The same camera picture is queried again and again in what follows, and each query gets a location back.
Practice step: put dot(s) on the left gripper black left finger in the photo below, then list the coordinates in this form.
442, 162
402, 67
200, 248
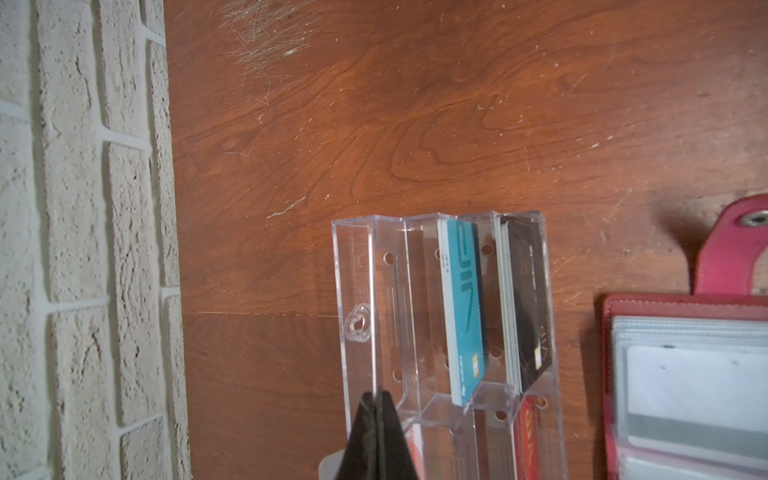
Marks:
360, 458

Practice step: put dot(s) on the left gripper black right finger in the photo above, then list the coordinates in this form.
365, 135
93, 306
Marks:
394, 460

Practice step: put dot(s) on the clear acrylic card organizer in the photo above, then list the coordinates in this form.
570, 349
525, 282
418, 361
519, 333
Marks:
392, 338

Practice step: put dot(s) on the red leather card holder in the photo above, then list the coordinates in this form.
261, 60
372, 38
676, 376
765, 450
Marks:
720, 311

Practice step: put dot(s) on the red card in organizer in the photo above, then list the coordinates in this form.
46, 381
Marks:
526, 441

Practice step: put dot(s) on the teal VIP card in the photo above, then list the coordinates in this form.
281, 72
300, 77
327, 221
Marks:
462, 307

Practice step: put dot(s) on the black VIP card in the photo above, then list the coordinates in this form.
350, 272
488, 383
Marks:
528, 301

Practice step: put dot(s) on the white magnetic stripe card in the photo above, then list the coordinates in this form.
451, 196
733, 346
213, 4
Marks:
706, 404

